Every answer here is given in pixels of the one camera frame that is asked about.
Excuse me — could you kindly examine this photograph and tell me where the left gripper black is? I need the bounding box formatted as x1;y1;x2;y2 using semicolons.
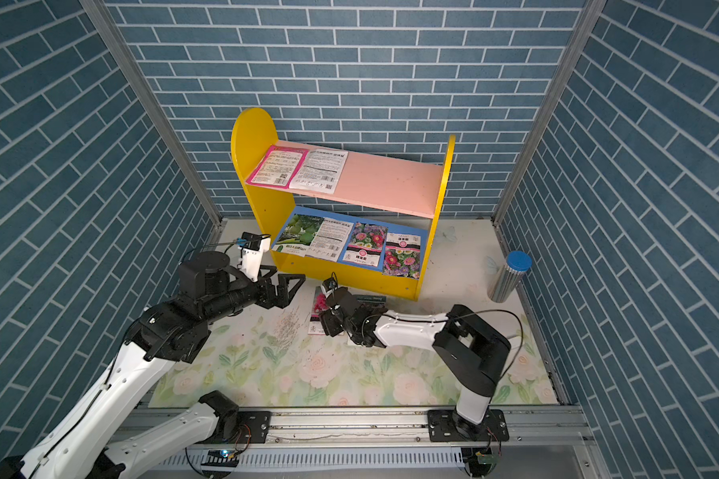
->
202;262;307;325

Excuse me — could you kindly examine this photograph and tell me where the white text seed packet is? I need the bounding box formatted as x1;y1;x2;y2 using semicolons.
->
290;149;349;195

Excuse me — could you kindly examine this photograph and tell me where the purple flower seed packet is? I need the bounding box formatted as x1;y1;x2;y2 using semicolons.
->
355;295;387;305

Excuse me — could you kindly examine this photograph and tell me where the hollyhock magenta flower packet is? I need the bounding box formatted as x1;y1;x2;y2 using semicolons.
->
308;287;329;336

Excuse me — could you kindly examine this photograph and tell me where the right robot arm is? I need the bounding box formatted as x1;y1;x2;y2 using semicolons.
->
319;285;524;442

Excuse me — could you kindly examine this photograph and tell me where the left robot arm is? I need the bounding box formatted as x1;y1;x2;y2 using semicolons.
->
0;249;306;478

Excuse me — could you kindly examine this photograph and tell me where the green gourd seed packet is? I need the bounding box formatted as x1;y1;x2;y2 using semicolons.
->
272;214;325;257

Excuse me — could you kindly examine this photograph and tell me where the white text packet lower shelf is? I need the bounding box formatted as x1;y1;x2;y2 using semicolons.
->
306;218;354;263

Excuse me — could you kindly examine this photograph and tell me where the small chrysanthemum seed packet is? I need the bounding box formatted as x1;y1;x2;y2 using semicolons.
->
383;233;421;279

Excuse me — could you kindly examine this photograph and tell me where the yellow wooden shelf unit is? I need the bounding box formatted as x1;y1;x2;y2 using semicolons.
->
230;108;457;301

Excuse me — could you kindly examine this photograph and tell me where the pink-bordered seed packet back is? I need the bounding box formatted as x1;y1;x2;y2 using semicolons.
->
247;145;309;189

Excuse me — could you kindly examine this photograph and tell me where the chrysanthemum packet pink band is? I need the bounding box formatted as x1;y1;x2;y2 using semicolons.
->
342;223;387;269

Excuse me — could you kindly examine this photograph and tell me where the floral table mat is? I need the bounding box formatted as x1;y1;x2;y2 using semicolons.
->
149;220;557;408

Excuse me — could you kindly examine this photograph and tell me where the silver canister blue lid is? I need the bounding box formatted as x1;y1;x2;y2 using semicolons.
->
489;251;532;303

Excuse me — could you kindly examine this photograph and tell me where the left circuit board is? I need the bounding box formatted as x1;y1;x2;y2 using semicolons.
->
201;449;240;469

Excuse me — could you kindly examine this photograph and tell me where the circuit board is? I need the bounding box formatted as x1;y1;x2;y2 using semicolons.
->
201;449;240;469
467;450;501;469

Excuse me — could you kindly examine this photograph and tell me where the right circuit board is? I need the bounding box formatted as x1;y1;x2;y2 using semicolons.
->
467;450;501;469

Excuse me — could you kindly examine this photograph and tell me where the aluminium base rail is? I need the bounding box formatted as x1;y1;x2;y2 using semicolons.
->
110;405;609;478

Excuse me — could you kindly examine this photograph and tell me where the left corner aluminium post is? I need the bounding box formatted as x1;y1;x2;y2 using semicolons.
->
80;0;223;229

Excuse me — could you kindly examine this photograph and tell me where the corner aluminium post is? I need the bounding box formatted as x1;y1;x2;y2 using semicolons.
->
80;0;223;229
493;0;606;229

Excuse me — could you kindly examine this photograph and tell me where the right corner aluminium post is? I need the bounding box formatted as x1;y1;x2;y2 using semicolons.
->
493;0;606;229

